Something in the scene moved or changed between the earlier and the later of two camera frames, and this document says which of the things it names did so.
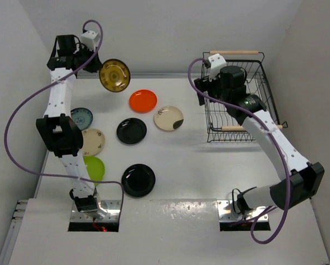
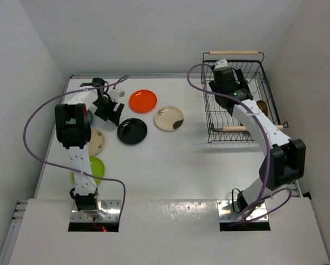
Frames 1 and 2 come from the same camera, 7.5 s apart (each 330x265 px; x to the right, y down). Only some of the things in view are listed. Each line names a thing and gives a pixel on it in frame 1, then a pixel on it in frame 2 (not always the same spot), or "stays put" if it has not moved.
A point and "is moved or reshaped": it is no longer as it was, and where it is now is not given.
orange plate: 143,101 stays put
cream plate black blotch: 169,118 stays put
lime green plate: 95,168 stays put
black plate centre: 131,131 stays put
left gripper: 96,64 to 111,115
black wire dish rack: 221,126 stays put
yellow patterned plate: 114,75 is moved or reshaped
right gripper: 204,84 to 241,86
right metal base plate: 226,212 stays put
